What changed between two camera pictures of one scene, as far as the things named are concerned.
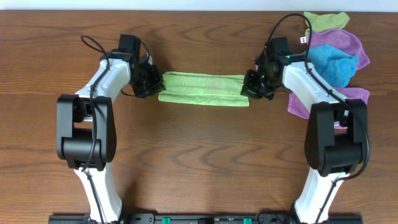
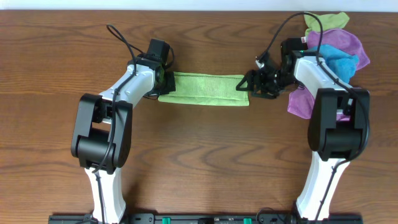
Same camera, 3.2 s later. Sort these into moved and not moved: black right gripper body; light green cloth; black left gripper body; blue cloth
Moved: black left gripper body
Not moved: black right gripper body; light green cloth; blue cloth
